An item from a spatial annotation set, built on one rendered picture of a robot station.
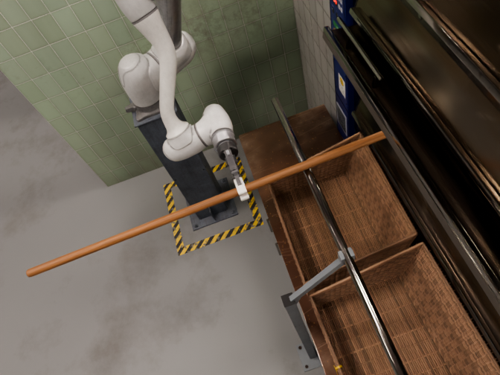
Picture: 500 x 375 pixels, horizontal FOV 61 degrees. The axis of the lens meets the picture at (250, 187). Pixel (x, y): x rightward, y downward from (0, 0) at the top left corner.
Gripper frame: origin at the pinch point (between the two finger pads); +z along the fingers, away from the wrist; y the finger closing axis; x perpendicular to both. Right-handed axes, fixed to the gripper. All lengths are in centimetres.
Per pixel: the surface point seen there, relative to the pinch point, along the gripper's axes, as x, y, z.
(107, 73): 50, 27, -127
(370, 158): -56, 36, -16
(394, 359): -22, 2, 67
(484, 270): -45, -25, 61
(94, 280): 115, 119, -57
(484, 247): -49, -22, 55
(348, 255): -23.6, 1.5, 35.9
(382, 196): -54, 42, 1
